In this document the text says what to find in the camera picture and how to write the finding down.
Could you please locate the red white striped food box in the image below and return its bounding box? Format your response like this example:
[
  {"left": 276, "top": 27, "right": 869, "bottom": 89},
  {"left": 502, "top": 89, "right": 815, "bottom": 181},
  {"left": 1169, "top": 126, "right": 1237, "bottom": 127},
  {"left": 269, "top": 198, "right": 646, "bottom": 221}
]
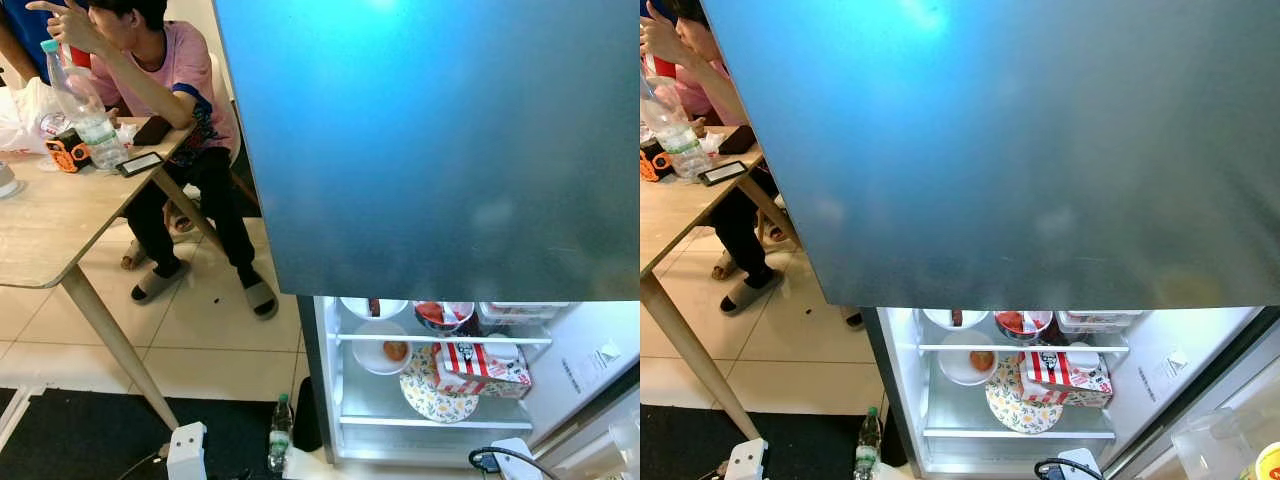
[
  {"left": 432, "top": 340, "right": 534, "bottom": 400},
  {"left": 1018, "top": 349, "right": 1114, "bottom": 409}
]

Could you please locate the dark grey fridge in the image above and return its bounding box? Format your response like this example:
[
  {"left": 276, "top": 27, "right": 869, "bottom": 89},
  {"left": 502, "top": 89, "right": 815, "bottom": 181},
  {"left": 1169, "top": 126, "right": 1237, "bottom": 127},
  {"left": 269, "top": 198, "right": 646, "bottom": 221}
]
[
  {"left": 213, "top": 0, "right": 641, "bottom": 480},
  {"left": 700, "top": 0, "right": 1280, "bottom": 480}
]

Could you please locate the light wood table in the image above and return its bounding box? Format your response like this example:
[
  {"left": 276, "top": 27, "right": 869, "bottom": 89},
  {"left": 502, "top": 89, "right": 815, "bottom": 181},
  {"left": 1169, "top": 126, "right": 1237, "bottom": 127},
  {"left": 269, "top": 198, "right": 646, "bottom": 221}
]
[
  {"left": 640, "top": 145, "right": 801, "bottom": 443},
  {"left": 0, "top": 118, "right": 226, "bottom": 433}
]

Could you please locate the black flat card device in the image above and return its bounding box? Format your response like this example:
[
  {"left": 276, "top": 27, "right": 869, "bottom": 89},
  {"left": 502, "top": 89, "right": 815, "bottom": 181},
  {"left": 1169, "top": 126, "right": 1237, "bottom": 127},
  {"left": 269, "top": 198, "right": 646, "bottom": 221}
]
[
  {"left": 116, "top": 151, "right": 165, "bottom": 179},
  {"left": 697, "top": 160, "right": 747, "bottom": 188}
]

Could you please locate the clear water bottle teal cap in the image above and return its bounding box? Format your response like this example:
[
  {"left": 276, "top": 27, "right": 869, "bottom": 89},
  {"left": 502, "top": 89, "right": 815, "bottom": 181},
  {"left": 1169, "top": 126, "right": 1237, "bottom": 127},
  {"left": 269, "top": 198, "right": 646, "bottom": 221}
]
[
  {"left": 640, "top": 75, "right": 713, "bottom": 181},
  {"left": 40, "top": 39, "right": 132, "bottom": 172}
]

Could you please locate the dark brown wallet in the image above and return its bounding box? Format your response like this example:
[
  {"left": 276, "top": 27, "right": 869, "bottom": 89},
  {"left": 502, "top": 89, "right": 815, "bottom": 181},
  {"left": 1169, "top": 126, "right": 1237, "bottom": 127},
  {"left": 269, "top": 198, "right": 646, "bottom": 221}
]
[
  {"left": 716, "top": 125, "right": 758, "bottom": 156},
  {"left": 132, "top": 115, "right": 174, "bottom": 147}
]

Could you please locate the clear plastic food container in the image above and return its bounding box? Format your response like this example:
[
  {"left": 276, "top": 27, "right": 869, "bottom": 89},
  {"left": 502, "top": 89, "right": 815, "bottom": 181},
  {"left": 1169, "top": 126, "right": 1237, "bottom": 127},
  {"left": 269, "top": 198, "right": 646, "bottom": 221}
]
[
  {"left": 1056, "top": 311, "right": 1144, "bottom": 336},
  {"left": 478, "top": 302, "right": 571, "bottom": 327}
]

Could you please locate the person in pink shirt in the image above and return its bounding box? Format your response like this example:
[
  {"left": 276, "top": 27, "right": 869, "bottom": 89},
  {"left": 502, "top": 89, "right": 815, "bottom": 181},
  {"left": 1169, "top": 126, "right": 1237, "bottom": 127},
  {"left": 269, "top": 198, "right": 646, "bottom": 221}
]
[
  {"left": 25, "top": 0, "right": 281, "bottom": 321},
  {"left": 640, "top": 0, "right": 867, "bottom": 331}
]

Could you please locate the small white bowl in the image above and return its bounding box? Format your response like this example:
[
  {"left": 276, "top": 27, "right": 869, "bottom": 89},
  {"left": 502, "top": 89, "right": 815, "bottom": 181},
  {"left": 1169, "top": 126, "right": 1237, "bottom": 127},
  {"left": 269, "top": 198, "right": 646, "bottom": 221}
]
[
  {"left": 1063, "top": 342, "right": 1103, "bottom": 373},
  {"left": 480, "top": 333, "right": 522, "bottom": 364}
]

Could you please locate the clear plastic jug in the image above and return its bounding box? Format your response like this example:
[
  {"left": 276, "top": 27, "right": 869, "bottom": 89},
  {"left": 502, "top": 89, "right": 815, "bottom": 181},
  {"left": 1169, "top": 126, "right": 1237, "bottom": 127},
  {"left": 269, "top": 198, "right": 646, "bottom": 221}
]
[
  {"left": 604, "top": 400, "right": 641, "bottom": 480},
  {"left": 1170, "top": 405, "right": 1280, "bottom": 480}
]

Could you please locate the bowl with red food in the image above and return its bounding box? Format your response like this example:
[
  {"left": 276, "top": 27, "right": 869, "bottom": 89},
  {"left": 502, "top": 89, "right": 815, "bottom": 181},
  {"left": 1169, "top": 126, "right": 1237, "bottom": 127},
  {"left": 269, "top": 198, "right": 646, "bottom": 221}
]
[
  {"left": 993, "top": 310, "right": 1054, "bottom": 344},
  {"left": 414, "top": 300, "right": 477, "bottom": 334}
]

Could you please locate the floral print plate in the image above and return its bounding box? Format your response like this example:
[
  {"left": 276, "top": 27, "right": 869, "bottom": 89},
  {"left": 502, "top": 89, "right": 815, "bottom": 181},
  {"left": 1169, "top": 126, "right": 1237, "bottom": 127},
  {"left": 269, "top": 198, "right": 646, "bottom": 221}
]
[
  {"left": 985, "top": 355, "right": 1064, "bottom": 435},
  {"left": 400, "top": 345, "right": 482, "bottom": 425}
]

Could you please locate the white bowl with orange food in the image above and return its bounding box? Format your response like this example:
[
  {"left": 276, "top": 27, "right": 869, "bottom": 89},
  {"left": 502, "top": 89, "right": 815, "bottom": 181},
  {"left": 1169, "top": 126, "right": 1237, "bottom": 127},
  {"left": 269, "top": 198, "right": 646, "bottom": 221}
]
[
  {"left": 352, "top": 320, "right": 414, "bottom": 377},
  {"left": 938, "top": 330, "right": 999, "bottom": 387}
]

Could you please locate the white bowl with sausage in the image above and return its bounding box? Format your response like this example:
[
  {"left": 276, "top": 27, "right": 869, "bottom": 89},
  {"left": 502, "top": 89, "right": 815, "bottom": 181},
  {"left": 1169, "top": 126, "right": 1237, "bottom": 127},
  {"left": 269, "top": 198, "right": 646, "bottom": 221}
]
[
  {"left": 340, "top": 297, "right": 410, "bottom": 321},
  {"left": 920, "top": 308, "right": 991, "bottom": 331}
]

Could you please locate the small bottle green cap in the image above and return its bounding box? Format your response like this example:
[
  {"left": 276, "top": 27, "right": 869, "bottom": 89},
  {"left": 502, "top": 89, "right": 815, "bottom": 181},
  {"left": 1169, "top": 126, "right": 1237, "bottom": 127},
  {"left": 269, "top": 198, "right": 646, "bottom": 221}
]
[
  {"left": 267, "top": 393, "right": 296, "bottom": 475},
  {"left": 853, "top": 405, "right": 884, "bottom": 480}
]

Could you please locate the white plastic bag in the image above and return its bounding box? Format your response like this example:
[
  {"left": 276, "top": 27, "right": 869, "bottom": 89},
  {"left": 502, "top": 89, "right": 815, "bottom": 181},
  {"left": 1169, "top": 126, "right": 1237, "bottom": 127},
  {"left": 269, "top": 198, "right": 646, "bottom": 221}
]
[{"left": 0, "top": 77, "right": 69, "bottom": 154}]

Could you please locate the person in blue shirt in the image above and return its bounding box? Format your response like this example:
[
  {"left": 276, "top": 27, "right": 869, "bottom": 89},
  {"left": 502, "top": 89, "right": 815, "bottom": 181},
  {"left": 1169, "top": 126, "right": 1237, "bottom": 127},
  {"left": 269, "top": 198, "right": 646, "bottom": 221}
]
[{"left": 0, "top": 0, "right": 51, "bottom": 83}]

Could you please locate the yellow lid jar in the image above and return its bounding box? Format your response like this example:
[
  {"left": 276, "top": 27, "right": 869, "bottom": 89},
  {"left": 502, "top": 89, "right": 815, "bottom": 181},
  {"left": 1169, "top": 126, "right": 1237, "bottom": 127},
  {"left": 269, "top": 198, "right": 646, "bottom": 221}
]
[{"left": 1238, "top": 440, "right": 1280, "bottom": 480}]

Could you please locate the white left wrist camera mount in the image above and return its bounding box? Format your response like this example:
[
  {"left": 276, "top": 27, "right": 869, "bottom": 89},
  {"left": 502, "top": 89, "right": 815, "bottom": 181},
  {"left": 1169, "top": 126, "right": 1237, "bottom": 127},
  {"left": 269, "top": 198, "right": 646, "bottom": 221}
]
[
  {"left": 166, "top": 422, "right": 209, "bottom": 480},
  {"left": 727, "top": 438, "right": 769, "bottom": 480}
]

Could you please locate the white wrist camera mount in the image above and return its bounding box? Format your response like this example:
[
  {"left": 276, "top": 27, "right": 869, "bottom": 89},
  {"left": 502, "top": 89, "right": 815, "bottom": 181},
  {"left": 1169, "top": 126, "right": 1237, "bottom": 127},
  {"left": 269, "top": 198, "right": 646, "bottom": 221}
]
[
  {"left": 166, "top": 422, "right": 209, "bottom": 480},
  {"left": 727, "top": 438, "right": 769, "bottom": 480},
  {"left": 488, "top": 437, "right": 546, "bottom": 480},
  {"left": 1055, "top": 448, "right": 1106, "bottom": 480}
]

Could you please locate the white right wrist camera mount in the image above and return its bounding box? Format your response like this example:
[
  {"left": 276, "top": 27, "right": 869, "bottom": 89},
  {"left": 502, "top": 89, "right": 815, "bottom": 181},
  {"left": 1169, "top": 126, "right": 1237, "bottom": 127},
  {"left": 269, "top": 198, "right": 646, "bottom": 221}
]
[
  {"left": 488, "top": 437, "right": 546, "bottom": 480},
  {"left": 1055, "top": 448, "right": 1106, "bottom": 480}
]

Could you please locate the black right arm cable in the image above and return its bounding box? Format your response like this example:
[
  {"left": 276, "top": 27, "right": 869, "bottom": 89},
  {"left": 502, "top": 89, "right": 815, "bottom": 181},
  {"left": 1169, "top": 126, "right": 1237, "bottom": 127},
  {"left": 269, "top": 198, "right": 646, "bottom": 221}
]
[
  {"left": 1035, "top": 457, "right": 1111, "bottom": 480},
  {"left": 469, "top": 446, "right": 563, "bottom": 480}
]

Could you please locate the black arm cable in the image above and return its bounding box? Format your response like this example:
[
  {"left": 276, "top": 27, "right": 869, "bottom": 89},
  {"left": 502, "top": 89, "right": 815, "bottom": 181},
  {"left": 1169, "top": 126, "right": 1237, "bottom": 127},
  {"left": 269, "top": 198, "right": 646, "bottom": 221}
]
[
  {"left": 469, "top": 446, "right": 563, "bottom": 480},
  {"left": 120, "top": 450, "right": 171, "bottom": 480},
  {"left": 1035, "top": 457, "right": 1111, "bottom": 480}
]

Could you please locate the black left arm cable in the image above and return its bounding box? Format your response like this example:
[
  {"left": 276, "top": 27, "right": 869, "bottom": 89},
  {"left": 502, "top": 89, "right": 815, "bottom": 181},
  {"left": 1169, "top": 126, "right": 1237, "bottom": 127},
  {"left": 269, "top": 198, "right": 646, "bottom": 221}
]
[{"left": 120, "top": 450, "right": 171, "bottom": 480}]

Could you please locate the white floor rail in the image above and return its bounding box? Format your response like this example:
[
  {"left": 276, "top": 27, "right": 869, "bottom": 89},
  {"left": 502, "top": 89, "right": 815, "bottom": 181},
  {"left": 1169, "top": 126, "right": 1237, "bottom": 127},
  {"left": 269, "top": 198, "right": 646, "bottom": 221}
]
[{"left": 0, "top": 386, "right": 46, "bottom": 453}]

